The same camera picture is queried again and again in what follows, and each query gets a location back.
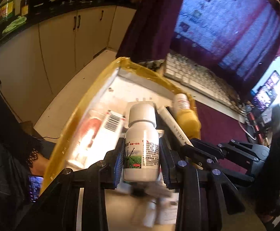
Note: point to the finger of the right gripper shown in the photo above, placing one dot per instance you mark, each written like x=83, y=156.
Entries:
x=244, y=154
x=210, y=162

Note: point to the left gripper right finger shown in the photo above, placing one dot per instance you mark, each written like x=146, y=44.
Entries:
x=180, y=175

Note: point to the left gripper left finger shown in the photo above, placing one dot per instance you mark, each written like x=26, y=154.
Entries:
x=103, y=175

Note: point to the yellow round jar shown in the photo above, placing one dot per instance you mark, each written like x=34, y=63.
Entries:
x=189, y=123

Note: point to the white bottle green label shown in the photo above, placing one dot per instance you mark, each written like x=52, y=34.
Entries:
x=141, y=154

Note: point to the white marker pen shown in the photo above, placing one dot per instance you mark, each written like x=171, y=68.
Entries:
x=174, y=126

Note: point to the maroon table cloth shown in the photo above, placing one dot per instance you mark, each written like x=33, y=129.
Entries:
x=217, y=127

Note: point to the white power adapter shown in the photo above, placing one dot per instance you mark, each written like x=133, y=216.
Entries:
x=167, y=210

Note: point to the red microphone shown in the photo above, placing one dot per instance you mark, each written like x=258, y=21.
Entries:
x=257, y=135

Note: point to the grey barcode carton box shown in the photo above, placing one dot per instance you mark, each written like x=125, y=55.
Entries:
x=96, y=135

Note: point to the yellow taped cardboard tray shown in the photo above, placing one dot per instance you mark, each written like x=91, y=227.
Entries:
x=132, y=205

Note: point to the small white pill bottle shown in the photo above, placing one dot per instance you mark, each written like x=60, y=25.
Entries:
x=181, y=102

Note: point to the white computer keyboard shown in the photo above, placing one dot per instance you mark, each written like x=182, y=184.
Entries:
x=200, y=79

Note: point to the large computer monitor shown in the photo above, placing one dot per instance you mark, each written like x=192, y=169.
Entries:
x=236, y=39

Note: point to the maroon cloth over monitor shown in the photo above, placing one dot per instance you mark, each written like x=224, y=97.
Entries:
x=150, y=32

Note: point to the green rag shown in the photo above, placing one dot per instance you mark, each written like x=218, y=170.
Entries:
x=18, y=22

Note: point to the dark glass sauce bottle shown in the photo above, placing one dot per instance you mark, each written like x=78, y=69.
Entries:
x=24, y=7

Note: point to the cooking oil bottle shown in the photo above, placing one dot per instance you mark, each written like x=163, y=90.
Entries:
x=7, y=13

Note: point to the kitchen cabinet with handles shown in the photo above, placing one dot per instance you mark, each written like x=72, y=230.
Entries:
x=38, y=62

